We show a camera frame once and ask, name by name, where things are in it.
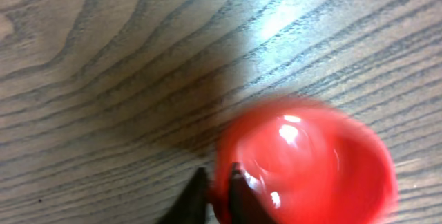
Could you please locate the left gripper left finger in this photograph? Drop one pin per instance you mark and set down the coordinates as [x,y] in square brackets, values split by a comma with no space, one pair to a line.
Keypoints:
[191,205]

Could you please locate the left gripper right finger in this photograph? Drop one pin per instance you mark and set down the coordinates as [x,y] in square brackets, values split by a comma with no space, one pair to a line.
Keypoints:
[244,206]

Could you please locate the red scoop with blue handle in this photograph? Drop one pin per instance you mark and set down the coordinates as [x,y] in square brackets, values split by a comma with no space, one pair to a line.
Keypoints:
[307,163]

